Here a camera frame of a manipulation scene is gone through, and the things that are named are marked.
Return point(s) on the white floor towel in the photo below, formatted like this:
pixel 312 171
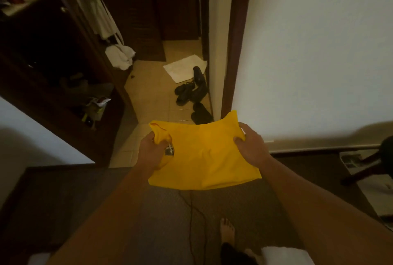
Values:
pixel 184 67

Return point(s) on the yellow shirt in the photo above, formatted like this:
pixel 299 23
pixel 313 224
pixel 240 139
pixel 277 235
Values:
pixel 202 157

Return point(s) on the dark wooden wardrobe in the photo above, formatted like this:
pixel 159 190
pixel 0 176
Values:
pixel 43 59

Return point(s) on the person's right forearm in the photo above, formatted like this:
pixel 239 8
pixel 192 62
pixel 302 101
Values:
pixel 331 212

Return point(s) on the person's left leg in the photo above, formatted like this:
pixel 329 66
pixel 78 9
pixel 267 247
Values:
pixel 228 232

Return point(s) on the black shoe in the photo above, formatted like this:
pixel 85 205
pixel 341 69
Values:
pixel 183 93
pixel 200 81
pixel 201 113

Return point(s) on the person's left hand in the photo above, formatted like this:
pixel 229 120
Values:
pixel 150 154

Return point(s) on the white red packet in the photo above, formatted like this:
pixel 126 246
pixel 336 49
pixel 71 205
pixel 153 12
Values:
pixel 95 109

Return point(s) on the person's left forearm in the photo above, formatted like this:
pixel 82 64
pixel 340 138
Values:
pixel 104 222

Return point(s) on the person's right hand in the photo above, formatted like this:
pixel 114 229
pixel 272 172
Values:
pixel 253 146

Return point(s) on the white hanging robe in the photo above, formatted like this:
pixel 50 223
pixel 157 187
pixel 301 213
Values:
pixel 101 10

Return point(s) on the person's white printed shirt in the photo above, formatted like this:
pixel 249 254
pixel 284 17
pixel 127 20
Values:
pixel 285 255

